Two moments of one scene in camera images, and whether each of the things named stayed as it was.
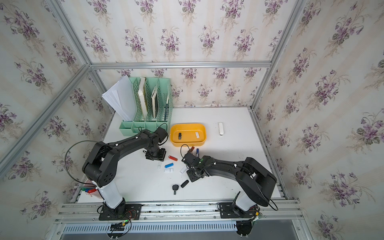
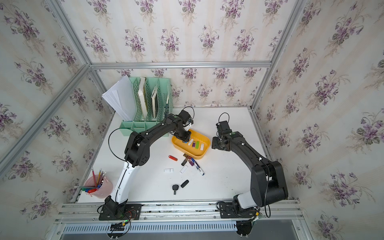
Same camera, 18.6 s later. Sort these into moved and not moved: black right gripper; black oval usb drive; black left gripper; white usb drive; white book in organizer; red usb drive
Moved: black left gripper; black right gripper
Not moved: red usb drive; white book in organizer; black oval usb drive; white usb drive
